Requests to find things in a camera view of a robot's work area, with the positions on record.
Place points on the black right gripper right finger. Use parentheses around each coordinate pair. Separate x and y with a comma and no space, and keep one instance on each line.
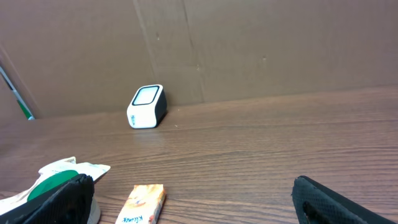
(316,204)

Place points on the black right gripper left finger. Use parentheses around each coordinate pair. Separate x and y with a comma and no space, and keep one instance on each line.
(69,202)

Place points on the white plastic pouch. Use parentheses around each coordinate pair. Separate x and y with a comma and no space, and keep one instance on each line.
(94,170)

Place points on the orange tissue pack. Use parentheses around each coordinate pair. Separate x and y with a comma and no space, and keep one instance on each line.
(143,205)

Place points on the green lid jar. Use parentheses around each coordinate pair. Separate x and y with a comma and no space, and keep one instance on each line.
(58,179)

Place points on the white barcode scanner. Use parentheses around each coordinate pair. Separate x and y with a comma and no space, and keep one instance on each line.
(147,108)

